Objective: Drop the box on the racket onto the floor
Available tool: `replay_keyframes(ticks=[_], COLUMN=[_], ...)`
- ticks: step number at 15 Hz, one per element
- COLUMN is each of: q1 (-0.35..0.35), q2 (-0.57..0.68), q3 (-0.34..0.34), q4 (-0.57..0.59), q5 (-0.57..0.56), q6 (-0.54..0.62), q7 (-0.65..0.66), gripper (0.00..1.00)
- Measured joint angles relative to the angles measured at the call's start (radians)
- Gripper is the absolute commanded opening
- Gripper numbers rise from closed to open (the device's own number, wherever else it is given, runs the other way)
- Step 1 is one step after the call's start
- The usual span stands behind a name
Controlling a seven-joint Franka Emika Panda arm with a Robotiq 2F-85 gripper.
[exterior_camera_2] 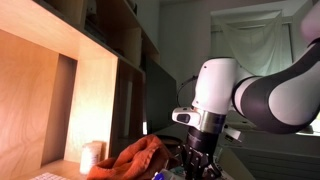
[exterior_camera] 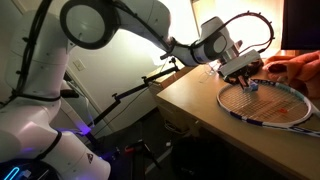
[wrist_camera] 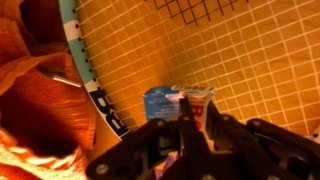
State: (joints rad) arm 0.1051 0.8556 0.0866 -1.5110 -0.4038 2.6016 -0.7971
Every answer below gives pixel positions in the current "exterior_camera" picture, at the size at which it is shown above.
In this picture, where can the white blue tennis racket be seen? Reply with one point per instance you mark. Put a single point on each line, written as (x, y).
(266, 110)

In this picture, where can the band-aid box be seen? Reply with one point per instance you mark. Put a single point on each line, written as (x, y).
(252, 87)

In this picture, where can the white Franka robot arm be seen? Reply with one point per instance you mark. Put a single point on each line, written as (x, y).
(40, 100)

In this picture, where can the black monitor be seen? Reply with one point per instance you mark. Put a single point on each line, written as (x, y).
(301, 23)

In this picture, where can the black tripod red knob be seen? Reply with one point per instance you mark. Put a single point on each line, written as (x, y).
(141, 153)

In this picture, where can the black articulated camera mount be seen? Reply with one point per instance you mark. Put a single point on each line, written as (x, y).
(133, 90)

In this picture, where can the orange cloth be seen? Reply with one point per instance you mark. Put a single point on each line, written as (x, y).
(298, 71)

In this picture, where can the white wall switch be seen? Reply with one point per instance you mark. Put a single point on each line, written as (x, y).
(79, 64)

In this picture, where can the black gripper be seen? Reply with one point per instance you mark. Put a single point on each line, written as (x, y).
(238, 75)

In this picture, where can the light wooden side cabinet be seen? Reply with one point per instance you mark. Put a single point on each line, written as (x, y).
(173, 90)

